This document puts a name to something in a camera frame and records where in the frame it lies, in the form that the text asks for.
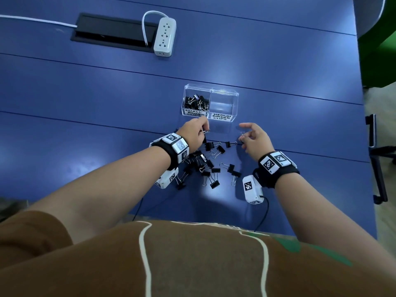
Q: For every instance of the person's left hand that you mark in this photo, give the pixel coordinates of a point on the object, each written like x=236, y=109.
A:
x=190, y=134

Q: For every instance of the person's right hand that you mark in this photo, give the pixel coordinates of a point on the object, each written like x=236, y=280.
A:
x=258, y=143

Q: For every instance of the person's right thumb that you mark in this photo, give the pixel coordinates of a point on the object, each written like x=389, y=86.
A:
x=244, y=142

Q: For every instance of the person's left fingers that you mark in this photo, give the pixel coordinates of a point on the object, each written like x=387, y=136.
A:
x=204, y=124

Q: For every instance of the person's left forearm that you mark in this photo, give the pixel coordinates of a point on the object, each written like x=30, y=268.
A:
x=108, y=188

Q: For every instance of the person's right forearm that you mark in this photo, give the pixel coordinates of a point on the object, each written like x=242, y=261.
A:
x=321, y=219

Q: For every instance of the heap of small binder clips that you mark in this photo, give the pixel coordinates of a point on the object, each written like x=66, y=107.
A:
x=198, y=102

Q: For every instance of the clear two-compartment plastic box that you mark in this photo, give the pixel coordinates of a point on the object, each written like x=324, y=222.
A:
x=224, y=105

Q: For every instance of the black left wristband white markers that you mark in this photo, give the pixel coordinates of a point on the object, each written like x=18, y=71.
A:
x=174, y=150

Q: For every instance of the black wristband white markers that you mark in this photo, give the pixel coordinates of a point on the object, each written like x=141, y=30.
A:
x=275, y=168
x=174, y=150

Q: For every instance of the black right wristband white markers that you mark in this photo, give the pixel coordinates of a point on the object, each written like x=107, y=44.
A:
x=275, y=168

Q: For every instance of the pile of black binder clips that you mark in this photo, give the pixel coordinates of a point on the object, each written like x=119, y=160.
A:
x=210, y=170

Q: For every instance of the white power strip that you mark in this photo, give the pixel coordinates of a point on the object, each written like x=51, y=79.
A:
x=165, y=36

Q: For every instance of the brown shirt with white lines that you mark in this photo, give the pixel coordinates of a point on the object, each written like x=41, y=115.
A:
x=198, y=262

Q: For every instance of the black chair base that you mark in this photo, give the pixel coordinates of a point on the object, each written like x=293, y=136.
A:
x=377, y=157

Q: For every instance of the green chair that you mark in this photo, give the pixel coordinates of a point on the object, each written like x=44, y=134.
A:
x=379, y=49

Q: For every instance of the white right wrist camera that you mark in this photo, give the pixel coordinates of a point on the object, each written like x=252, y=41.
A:
x=252, y=189

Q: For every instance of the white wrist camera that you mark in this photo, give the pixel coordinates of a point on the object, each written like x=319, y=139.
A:
x=167, y=178
x=252, y=189

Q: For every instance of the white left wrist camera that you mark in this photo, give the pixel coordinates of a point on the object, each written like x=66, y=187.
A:
x=167, y=178

